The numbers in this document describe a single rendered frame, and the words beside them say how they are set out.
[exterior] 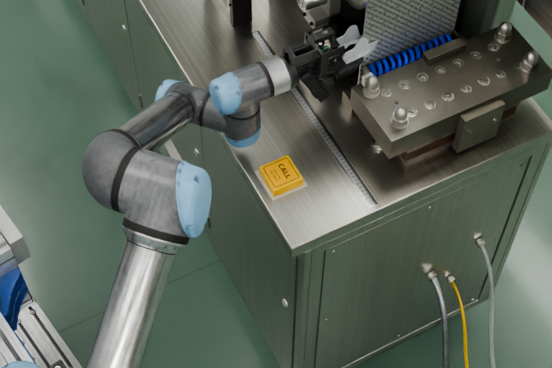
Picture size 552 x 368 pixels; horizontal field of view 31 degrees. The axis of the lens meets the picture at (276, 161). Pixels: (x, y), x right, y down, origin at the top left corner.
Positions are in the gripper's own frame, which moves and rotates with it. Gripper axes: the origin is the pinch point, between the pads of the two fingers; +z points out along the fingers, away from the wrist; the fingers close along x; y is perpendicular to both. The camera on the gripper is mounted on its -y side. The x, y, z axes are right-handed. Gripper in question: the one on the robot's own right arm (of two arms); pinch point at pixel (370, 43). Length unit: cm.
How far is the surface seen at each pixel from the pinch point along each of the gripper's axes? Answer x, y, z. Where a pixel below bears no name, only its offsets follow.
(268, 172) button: -8.7, -16.5, -28.2
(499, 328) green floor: -32, -109, 35
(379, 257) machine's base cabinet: -25.6, -41.5, -8.7
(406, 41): -0.3, -3.5, 9.0
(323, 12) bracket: 8.3, 4.7, -6.7
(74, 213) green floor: 62, -109, -60
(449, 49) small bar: -6.0, -4.2, 16.3
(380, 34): -0.3, 2.0, 2.1
